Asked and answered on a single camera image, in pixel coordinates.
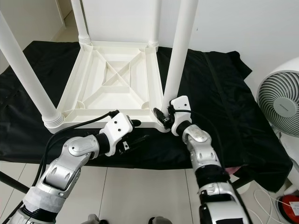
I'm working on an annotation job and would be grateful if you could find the black tablecloth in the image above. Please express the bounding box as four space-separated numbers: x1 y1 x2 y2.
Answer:
0 41 294 193

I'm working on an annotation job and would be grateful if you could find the red object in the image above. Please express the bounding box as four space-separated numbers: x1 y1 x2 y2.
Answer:
278 195 299 223

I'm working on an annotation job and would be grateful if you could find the white floor cable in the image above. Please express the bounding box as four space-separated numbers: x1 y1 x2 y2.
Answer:
252 187 299 221

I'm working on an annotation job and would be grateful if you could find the grey right robot foot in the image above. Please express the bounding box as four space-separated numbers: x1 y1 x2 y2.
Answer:
149 218 172 224

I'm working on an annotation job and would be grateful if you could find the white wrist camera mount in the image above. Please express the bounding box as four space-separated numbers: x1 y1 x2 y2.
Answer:
100 112 132 157
170 96 192 136

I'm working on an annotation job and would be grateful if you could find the white plastic table top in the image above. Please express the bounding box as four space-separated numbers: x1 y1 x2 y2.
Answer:
50 41 171 133

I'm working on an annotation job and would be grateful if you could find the white round fan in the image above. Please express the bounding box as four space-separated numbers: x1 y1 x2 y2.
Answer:
257 69 299 138

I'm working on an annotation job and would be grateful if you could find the pink cloth bundle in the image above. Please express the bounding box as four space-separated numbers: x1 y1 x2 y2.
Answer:
225 167 240 177

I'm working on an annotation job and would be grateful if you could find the black metal table leg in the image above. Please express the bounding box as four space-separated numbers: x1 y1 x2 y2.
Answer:
0 172 32 195

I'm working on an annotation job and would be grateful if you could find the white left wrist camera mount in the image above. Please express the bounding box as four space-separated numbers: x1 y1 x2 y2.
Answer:
100 112 132 157

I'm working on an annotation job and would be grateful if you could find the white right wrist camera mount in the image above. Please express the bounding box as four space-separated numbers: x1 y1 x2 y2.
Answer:
170 96 192 136

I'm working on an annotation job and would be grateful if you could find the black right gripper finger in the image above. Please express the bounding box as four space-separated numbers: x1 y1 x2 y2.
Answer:
153 107 171 129

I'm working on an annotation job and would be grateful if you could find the white plastic table leg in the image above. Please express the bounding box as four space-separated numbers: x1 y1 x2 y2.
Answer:
162 0 199 111
148 0 162 47
70 0 91 45
0 14 65 129

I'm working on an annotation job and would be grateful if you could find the grey robot foot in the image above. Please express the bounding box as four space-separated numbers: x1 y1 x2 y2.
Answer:
149 218 172 224
87 216 105 224

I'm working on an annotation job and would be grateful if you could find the grey left robot foot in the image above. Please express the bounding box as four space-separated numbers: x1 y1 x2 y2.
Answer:
87 216 105 224

